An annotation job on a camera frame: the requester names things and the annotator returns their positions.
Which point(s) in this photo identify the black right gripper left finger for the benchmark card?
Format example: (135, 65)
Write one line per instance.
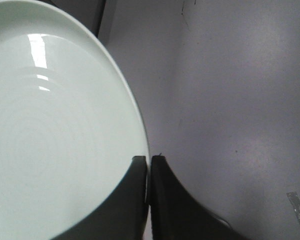
(123, 215)

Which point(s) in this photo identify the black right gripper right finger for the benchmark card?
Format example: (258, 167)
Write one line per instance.
(175, 214)

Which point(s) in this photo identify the pale green round plate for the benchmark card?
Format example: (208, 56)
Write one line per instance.
(69, 123)

